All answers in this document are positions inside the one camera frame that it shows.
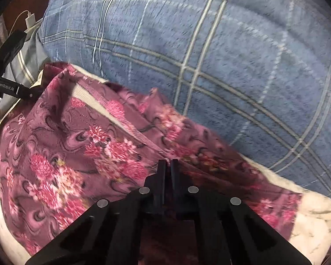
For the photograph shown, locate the maroon floral shirt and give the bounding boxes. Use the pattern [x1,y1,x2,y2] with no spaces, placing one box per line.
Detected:
[0,63,301,256]

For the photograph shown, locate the grey logo pillow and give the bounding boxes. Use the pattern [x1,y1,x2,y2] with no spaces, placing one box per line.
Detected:
[0,26,52,122]

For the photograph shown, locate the white phone charger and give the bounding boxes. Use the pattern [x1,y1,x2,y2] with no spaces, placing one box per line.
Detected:
[25,12,36,32]

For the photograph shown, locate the blue plaid duvet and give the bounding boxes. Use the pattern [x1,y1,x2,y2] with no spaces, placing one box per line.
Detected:
[40,0,331,198]

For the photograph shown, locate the white charger cable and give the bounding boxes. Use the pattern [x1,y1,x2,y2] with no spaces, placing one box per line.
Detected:
[8,9,31,37]

